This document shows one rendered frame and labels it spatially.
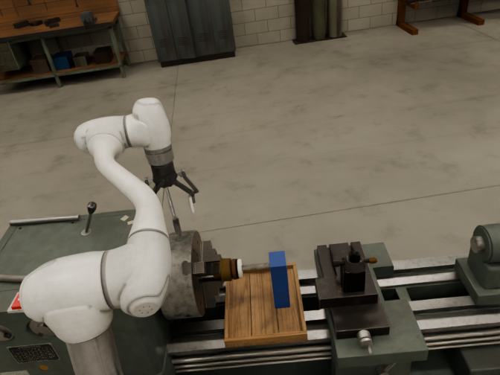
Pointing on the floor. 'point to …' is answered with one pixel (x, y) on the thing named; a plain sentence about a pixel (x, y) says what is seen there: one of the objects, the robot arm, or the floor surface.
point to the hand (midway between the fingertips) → (173, 213)
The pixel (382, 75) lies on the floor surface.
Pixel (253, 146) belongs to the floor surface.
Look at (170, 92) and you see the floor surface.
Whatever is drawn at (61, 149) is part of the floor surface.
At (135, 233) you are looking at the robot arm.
